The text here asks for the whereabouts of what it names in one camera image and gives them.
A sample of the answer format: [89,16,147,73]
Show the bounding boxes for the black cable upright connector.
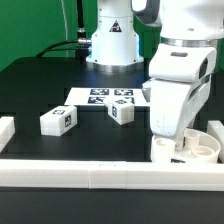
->
[76,0,86,39]

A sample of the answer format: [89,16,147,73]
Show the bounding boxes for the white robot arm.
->
[87,0,224,138]

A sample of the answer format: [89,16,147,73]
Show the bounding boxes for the white U-shaped fence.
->
[0,116,224,192]

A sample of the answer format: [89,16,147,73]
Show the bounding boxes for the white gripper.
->
[142,44,217,140]

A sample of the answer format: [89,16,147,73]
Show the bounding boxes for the white paper marker sheet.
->
[65,87,149,107]

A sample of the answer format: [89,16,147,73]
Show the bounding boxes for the black thick cable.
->
[35,40,92,61]

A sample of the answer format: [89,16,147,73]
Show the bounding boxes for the thin white cable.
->
[60,0,69,58]

